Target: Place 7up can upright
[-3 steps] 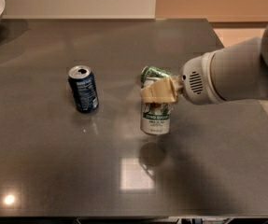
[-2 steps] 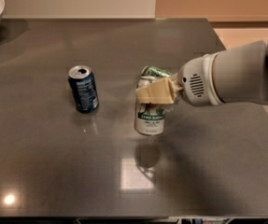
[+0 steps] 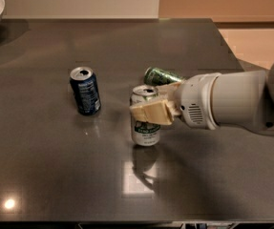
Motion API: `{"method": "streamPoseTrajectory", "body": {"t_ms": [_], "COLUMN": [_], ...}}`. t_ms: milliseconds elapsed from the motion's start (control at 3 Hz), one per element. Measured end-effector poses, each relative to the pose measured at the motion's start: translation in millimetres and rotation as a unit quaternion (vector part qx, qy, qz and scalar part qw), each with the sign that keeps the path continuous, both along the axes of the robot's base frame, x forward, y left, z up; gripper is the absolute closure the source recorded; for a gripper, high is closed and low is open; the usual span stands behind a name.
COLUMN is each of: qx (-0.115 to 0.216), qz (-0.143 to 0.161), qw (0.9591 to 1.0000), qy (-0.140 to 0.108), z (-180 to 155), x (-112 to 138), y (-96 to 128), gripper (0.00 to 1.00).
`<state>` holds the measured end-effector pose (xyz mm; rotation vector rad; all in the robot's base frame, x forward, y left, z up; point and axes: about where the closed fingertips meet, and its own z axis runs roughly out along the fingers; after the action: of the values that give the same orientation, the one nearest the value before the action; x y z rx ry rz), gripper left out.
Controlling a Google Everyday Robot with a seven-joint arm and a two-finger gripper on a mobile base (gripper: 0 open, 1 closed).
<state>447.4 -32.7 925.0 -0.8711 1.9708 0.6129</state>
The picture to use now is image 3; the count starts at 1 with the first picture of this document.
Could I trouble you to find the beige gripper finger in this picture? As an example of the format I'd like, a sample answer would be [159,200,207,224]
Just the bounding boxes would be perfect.
[157,82,181,100]
[130,98,180,125]

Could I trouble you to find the white 7up can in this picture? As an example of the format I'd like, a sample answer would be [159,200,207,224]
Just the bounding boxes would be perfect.
[130,85,160,146]

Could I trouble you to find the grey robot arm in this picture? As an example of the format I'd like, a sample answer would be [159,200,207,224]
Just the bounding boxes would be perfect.
[130,63,274,135]

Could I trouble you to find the green soda can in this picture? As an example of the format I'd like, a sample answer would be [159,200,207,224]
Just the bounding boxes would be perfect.
[144,67,184,86]

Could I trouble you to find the blue soda can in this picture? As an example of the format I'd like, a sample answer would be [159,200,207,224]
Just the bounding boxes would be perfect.
[70,67,101,115]

